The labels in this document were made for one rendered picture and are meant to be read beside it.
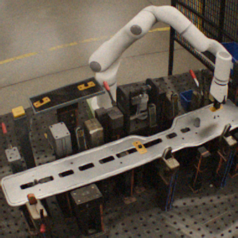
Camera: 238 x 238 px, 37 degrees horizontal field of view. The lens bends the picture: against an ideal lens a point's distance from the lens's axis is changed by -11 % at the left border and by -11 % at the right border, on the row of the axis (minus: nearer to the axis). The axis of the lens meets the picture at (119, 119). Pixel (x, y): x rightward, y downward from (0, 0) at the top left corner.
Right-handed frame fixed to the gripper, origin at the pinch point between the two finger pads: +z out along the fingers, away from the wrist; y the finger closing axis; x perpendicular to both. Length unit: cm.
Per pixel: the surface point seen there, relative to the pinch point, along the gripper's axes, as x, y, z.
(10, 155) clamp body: -107, -16, 4
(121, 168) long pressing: -60, 8, 10
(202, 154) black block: -21.2, 17.7, 10.6
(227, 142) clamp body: -8.1, 21.4, 5.6
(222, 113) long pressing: 7.0, -1.2, 9.4
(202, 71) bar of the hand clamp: -0.3, -15.6, -11.2
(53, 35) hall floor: 4, -309, 109
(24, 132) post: -95, -30, 5
